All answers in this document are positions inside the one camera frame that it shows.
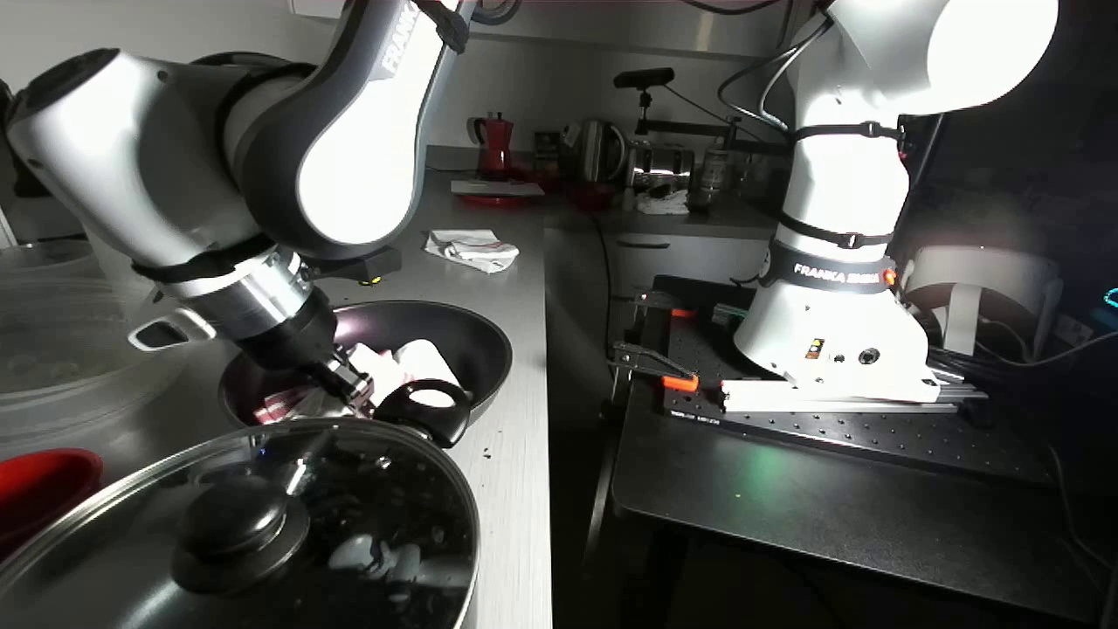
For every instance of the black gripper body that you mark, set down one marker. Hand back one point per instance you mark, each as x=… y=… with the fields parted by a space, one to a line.
x=300 y=345

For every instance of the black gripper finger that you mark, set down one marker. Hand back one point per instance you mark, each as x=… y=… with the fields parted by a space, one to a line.
x=351 y=382

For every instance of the white red striped towel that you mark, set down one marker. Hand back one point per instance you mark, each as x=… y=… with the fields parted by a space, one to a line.
x=394 y=369

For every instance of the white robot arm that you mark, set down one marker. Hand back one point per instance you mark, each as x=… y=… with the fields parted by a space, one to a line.
x=232 y=176

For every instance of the dark purple frying pan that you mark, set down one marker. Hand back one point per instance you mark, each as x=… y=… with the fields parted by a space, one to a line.
x=477 y=350

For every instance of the glass pot lid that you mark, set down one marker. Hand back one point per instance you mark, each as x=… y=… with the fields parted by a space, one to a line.
x=301 y=525

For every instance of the clear plastic bowl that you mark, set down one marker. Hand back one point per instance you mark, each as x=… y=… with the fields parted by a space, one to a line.
x=65 y=357

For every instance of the red moka pot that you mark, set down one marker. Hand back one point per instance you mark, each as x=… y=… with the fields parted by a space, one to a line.
x=494 y=144

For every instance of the red bowl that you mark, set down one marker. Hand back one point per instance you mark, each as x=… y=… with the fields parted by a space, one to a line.
x=41 y=487

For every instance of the silver kettle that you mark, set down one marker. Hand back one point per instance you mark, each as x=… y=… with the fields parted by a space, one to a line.
x=598 y=152

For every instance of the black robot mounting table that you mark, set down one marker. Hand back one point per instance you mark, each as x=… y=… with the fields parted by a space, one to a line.
x=1002 y=501

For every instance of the orange handled clamp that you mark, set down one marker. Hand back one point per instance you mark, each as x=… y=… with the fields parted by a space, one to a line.
x=654 y=364

